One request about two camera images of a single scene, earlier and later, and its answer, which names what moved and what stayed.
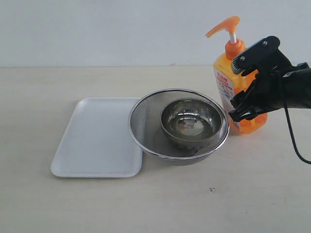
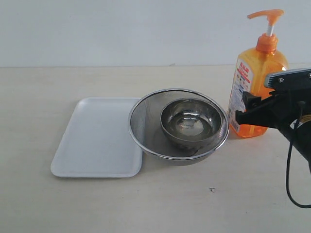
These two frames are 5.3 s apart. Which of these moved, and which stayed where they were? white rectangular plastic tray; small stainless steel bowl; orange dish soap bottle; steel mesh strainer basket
Moved: orange dish soap bottle
Stayed: steel mesh strainer basket; white rectangular plastic tray; small stainless steel bowl
